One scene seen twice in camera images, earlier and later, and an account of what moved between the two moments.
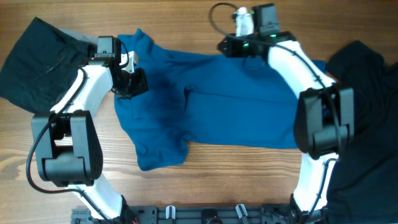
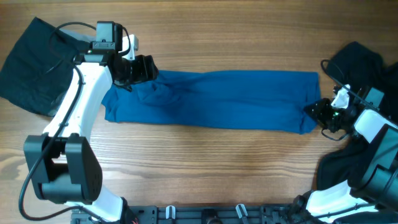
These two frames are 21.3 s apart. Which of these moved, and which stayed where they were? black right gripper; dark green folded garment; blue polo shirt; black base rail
Moved: black right gripper; blue polo shirt
Stayed: dark green folded garment; black base rail
